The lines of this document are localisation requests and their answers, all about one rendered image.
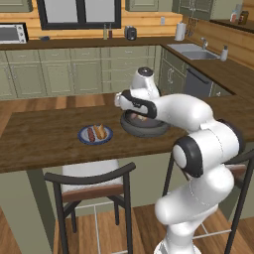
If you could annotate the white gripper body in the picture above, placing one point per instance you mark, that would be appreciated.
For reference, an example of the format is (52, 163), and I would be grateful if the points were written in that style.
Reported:
(117, 100)

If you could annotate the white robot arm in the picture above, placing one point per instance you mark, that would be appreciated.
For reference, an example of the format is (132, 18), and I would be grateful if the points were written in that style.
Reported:
(201, 149)

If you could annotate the brown sausage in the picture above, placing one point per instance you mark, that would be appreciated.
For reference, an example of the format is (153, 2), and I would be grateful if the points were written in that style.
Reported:
(91, 134)
(134, 116)

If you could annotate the tan hot dog bun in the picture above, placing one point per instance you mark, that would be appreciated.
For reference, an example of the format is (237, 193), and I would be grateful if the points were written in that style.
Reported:
(100, 132)
(142, 117)

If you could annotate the dark grey bowl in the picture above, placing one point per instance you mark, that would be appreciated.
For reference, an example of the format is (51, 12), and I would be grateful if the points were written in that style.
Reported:
(145, 130)

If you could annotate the blue rimmed plate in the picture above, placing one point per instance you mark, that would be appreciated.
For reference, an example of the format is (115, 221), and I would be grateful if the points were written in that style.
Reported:
(96, 141)

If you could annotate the green base cupboard run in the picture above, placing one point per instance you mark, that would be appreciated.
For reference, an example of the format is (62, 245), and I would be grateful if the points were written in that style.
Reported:
(66, 72)

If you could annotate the green corner base cupboards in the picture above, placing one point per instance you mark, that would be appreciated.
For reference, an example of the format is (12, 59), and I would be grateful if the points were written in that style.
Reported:
(171, 76)

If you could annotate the black toaster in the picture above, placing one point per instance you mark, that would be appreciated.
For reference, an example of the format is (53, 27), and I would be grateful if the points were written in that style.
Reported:
(130, 33)

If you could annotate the dark bottle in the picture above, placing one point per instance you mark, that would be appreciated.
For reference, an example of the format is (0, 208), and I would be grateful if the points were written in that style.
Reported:
(110, 32)

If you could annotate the green bottle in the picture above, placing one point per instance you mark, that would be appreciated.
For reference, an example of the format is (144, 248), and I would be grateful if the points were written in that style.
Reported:
(105, 32)

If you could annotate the dark grey dishwasher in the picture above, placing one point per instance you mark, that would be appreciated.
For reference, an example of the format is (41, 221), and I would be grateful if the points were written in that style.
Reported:
(196, 84)

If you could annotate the black framed window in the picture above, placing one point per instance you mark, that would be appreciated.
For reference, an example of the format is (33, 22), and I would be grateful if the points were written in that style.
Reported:
(79, 25)

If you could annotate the black chair with white seat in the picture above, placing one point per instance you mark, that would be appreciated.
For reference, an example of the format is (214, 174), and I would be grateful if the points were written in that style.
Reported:
(243, 185)
(89, 180)

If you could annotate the steel sink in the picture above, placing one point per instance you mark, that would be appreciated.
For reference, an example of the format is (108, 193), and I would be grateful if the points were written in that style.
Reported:
(195, 53)

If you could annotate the white paper towel roll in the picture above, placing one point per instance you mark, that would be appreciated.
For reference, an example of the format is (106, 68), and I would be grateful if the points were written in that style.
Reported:
(180, 32)

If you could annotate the small black object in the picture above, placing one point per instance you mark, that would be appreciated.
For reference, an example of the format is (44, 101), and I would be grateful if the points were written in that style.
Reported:
(44, 38)

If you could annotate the chrome tap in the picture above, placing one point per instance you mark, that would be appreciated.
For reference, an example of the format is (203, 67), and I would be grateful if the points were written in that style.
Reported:
(204, 43)

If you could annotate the hanging kitchen tools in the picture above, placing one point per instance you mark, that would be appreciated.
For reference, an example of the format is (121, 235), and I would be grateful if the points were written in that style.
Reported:
(191, 25)

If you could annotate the white soap dispenser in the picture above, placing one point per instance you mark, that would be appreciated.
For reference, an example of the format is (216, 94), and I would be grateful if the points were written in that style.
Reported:
(224, 54)

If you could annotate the silver toaster oven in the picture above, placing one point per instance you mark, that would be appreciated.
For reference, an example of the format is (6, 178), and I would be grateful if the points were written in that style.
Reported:
(11, 33)

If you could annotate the pale jar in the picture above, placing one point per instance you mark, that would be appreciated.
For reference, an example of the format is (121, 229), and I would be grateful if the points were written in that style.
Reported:
(235, 14)

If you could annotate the dark jar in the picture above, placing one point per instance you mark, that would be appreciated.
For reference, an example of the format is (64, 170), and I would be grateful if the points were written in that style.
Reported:
(243, 18)

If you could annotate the white wall socket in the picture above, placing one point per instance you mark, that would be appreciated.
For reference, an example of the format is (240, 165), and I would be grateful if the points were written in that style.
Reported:
(162, 21)

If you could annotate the green wall cupboard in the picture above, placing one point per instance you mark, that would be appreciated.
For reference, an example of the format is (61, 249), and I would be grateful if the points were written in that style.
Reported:
(205, 8)
(15, 5)
(149, 4)

